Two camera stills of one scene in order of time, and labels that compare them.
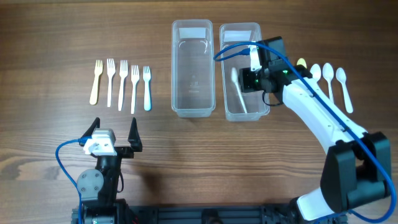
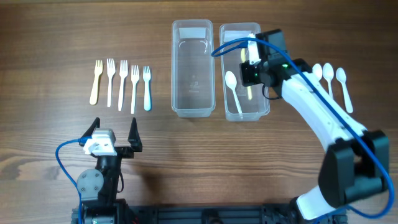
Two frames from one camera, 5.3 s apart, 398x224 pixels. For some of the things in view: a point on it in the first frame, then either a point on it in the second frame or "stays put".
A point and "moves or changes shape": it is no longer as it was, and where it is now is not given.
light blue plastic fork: (147, 97) stays put
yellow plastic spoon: (301, 61) moves or changes shape
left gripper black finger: (90, 131) stays put
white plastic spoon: (316, 71) stays put
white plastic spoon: (341, 75) stays put
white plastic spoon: (234, 79) moves or changes shape
